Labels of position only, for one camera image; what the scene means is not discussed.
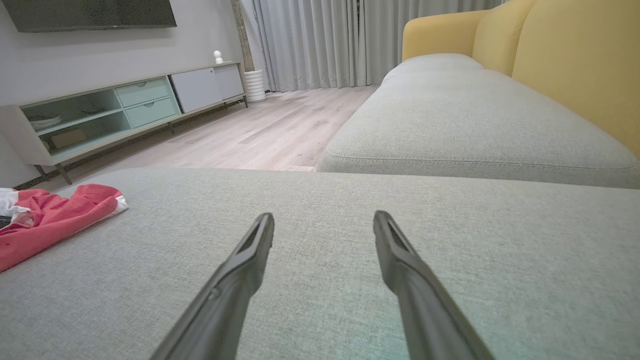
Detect mint cabinet drawer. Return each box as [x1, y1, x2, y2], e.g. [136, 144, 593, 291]
[114, 77, 171, 109]
[123, 97, 181, 129]

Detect stacked white bowls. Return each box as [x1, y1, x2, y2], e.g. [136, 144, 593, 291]
[29, 113, 64, 132]

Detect grey window curtain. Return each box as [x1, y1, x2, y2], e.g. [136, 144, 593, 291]
[361, 0, 503, 87]
[241, 0, 362, 94]

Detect black wall television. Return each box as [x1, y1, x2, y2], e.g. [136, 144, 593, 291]
[0, 0, 178, 34]

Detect wide grey sofa chaise cushion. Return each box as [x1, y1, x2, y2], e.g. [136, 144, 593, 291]
[0, 167, 640, 360]

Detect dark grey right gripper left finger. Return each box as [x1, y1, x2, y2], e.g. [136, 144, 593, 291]
[149, 212, 275, 360]

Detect white ribbed plant pot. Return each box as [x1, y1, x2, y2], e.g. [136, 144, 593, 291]
[243, 69, 267, 104]

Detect yellow sofa armrest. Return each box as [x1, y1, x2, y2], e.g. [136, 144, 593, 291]
[402, 9, 489, 62]

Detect grey sofa seat cushion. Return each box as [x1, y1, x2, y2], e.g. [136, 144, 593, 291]
[382, 52, 484, 84]
[315, 66, 640, 190]

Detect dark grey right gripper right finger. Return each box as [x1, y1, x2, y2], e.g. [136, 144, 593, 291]
[373, 210, 496, 360]

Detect red white sports shorts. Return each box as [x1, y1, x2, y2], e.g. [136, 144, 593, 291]
[0, 183, 129, 274]

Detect flat brown book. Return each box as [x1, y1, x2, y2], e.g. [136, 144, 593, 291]
[49, 128, 89, 151]

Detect mint white TV cabinet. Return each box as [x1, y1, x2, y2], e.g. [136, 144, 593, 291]
[0, 61, 249, 186]

